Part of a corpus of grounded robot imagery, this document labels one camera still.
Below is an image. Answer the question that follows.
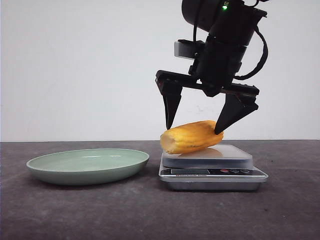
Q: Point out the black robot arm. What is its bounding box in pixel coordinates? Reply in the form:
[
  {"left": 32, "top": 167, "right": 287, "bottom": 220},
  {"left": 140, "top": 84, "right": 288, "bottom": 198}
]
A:
[{"left": 156, "top": 0, "right": 269, "bottom": 134}]

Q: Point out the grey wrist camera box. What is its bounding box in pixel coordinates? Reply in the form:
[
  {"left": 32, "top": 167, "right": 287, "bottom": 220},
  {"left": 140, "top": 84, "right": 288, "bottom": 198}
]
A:
[{"left": 174, "top": 39, "right": 205, "bottom": 59}]

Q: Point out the silver digital kitchen scale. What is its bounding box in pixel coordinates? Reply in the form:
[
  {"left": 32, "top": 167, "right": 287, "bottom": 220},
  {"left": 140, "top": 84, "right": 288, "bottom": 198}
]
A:
[{"left": 158, "top": 144, "right": 269, "bottom": 191}]

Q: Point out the yellow corn cob piece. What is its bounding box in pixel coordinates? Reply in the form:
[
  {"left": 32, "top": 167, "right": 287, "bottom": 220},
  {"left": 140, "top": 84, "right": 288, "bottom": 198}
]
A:
[{"left": 160, "top": 120, "right": 224, "bottom": 154}]

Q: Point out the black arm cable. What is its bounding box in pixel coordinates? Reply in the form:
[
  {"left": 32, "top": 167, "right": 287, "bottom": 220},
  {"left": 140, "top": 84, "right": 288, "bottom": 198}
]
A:
[{"left": 234, "top": 27, "right": 270, "bottom": 81}]

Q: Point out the green oval plate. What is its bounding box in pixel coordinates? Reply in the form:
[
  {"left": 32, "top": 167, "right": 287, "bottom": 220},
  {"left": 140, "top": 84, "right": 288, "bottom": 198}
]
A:
[{"left": 26, "top": 148, "right": 150, "bottom": 186}]

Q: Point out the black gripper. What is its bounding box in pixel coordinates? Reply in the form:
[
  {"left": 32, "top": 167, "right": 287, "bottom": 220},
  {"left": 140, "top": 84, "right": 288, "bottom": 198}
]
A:
[{"left": 155, "top": 37, "right": 259, "bottom": 135}]

